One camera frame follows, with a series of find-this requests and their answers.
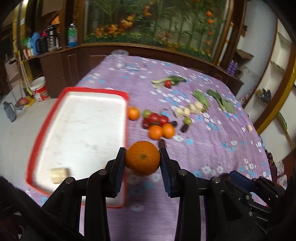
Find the red tomato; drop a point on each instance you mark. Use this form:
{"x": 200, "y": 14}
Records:
{"x": 163, "y": 119}
{"x": 168, "y": 83}
{"x": 153, "y": 117}

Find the red-rimmed white tray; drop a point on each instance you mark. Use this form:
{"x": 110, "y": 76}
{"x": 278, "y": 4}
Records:
{"x": 81, "y": 129}

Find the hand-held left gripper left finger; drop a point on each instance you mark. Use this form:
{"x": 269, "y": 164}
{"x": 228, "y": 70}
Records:
{"x": 116, "y": 172}

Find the blue plastic jug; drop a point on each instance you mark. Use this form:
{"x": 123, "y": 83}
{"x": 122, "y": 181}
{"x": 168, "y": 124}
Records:
{"x": 35, "y": 44}

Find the dried red date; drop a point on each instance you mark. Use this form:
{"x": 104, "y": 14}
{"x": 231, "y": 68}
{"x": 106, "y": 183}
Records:
{"x": 174, "y": 123}
{"x": 184, "y": 128}
{"x": 145, "y": 124}
{"x": 161, "y": 143}

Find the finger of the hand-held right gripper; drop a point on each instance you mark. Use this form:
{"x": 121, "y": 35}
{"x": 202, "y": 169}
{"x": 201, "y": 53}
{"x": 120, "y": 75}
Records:
{"x": 241, "y": 180}
{"x": 271, "y": 185}

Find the clear plastic cup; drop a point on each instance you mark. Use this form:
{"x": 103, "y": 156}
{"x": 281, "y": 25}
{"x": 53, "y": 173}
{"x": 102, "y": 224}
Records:
{"x": 119, "y": 59}

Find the green bok choy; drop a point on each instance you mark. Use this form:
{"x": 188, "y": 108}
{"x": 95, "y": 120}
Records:
{"x": 178, "y": 79}

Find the black mug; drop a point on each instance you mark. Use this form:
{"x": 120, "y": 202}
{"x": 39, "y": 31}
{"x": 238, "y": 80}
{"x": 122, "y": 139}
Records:
{"x": 42, "y": 45}

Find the dark wooden cabinet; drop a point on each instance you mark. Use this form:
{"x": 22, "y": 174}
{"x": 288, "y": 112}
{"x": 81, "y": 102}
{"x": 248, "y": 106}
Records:
{"x": 69, "y": 64}

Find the glass tank with artificial plants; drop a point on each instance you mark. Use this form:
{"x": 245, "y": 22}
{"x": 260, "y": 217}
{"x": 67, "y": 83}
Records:
{"x": 157, "y": 23}

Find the white wall shelf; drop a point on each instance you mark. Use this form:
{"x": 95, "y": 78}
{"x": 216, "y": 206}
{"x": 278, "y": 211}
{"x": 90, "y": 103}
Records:
{"x": 275, "y": 76}

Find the grey thermos kettle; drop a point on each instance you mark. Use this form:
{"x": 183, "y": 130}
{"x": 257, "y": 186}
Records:
{"x": 9, "y": 111}

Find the white plastic bucket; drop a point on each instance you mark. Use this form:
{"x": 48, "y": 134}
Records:
{"x": 39, "y": 89}

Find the orange tangerine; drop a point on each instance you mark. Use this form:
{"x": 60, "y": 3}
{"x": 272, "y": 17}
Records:
{"x": 142, "y": 158}
{"x": 169, "y": 130}
{"x": 155, "y": 132}
{"x": 133, "y": 113}

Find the red broom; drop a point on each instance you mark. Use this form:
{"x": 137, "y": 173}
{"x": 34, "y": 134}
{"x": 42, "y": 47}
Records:
{"x": 22, "y": 102}

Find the purple floral tablecloth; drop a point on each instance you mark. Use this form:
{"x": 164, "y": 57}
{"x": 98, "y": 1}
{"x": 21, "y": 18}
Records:
{"x": 208, "y": 150}

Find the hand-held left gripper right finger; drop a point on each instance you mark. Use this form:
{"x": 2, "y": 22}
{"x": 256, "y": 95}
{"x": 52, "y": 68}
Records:
{"x": 166, "y": 173}

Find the green grape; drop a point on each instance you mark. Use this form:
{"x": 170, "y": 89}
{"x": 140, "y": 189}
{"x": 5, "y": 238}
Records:
{"x": 146, "y": 113}
{"x": 187, "y": 121}

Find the green plastic bottle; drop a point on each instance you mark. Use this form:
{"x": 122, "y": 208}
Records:
{"x": 72, "y": 34}

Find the black steel thermos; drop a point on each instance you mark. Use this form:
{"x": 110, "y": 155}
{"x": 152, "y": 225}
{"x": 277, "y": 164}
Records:
{"x": 52, "y": 38}

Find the green vegetable leaf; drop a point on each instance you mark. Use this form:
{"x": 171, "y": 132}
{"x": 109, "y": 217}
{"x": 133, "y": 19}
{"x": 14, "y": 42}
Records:
{"x": 214, "y": 95}
{"x": 201, "y": 98}
{"x": 226, "y": 106}

